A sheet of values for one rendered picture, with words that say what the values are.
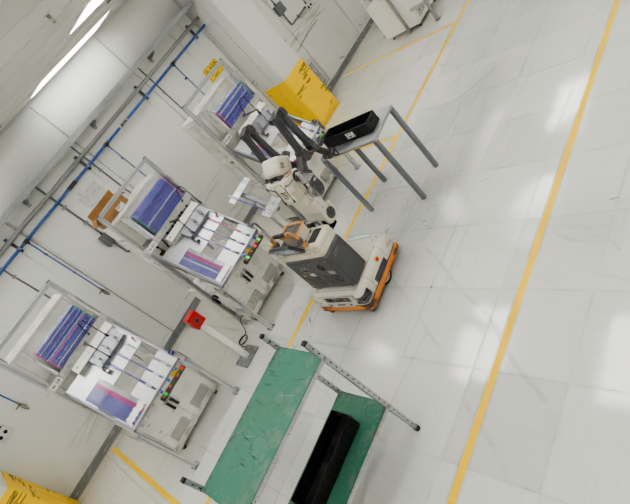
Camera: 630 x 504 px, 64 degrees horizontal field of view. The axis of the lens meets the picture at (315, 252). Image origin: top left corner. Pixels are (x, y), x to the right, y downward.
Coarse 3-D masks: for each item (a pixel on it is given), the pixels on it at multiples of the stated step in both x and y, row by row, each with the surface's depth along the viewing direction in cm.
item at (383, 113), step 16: (384, 112) 445; (352, 144) 449; (368, 144) 434; (416, 144) 469; (368, 160) 518; (432, 160) 478; (336, 176) 489; (384, 176) 532; (352, 192) 501; (416, 192) 461; (368, 208) 513
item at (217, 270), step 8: (184, 256) 493; (192, 256) 492; (200, 256) 492; (208, 256) 491; (184, 264) 489; (192, 264) 488; (200, 264) 488; (208, 264) 487; (216, 264) 486; (224, 264) 486; (200, 272) 484; (208, 272) 483; (216, 272) 482; (224, 272) 482; (216, 280) 478
